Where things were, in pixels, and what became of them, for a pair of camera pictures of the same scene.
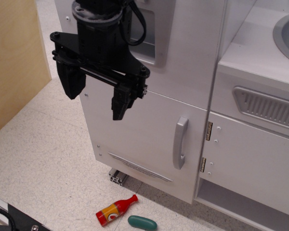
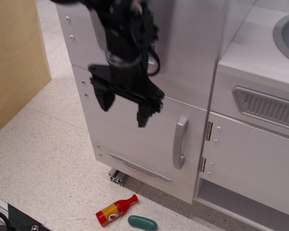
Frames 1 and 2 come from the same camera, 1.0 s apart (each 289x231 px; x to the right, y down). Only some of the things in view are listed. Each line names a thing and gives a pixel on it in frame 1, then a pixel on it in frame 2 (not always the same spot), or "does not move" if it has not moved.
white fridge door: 159,143 does not move
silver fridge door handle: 179,159 does not move
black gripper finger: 72,79 -> 106,98
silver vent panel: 277,109 does not move
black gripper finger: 123,98 -> 144,112
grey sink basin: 285,36 does not move
